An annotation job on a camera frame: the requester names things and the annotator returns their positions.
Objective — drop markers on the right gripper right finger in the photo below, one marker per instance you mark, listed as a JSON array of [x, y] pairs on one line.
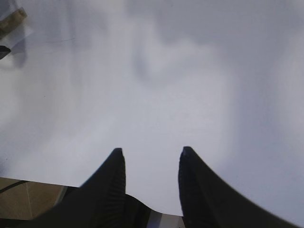
[[209, 202]]

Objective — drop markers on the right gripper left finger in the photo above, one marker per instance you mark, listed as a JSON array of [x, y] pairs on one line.
[[98, 203]]

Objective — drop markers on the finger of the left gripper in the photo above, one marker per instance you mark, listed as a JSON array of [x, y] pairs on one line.
[[4, 51]]

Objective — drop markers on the gold glitter marker pen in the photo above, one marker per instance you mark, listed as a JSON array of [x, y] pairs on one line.
[[11, 22]]

